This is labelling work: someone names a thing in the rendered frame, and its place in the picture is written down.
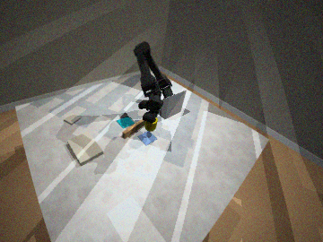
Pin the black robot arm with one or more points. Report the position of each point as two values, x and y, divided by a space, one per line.
148 81

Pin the tan wooden bar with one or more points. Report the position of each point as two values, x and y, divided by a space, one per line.
133 129

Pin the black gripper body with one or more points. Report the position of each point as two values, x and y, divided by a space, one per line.
151 115

